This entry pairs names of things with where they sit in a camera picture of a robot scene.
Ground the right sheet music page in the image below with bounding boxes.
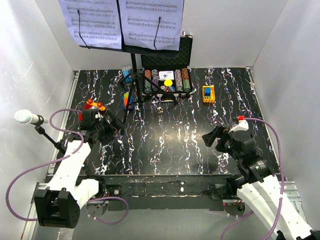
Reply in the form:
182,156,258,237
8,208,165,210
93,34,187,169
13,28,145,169
118,0,184,51

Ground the yellow toy block tray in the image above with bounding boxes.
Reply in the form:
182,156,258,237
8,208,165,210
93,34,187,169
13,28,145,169
202,85,216,104

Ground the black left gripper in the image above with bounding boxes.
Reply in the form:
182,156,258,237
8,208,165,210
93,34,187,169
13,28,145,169
94,110,128,146

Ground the red toy bus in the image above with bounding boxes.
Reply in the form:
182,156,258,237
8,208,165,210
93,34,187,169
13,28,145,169
78,98,107,124

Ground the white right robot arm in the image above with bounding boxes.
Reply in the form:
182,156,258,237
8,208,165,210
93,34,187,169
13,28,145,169
202,125,320,240

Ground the white playing card deck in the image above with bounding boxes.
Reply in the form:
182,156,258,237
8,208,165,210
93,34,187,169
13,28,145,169
158,70,175,81

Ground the black music stand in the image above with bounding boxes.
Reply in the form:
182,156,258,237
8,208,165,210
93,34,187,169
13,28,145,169
76,0,185,131

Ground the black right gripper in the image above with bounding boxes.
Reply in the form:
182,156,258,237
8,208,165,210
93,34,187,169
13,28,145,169
201,124,242,162

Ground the yellow dealer chip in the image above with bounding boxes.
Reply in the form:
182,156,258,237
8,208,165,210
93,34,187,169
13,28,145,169
164,79,173,87

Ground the blue orange toy block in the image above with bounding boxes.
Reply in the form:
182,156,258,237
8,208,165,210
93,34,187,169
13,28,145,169
121,92,134,110

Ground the light blue toy block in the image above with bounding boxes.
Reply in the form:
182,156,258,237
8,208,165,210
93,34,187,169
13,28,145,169
121,65,133,85

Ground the black poker chip case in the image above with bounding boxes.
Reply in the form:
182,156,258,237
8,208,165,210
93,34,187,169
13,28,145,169
141,35,193,102

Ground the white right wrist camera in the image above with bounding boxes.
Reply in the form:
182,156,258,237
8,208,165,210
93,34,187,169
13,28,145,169
229,116,249,132

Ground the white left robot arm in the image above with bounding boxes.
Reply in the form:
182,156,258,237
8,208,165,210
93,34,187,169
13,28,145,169
34,108,124,229

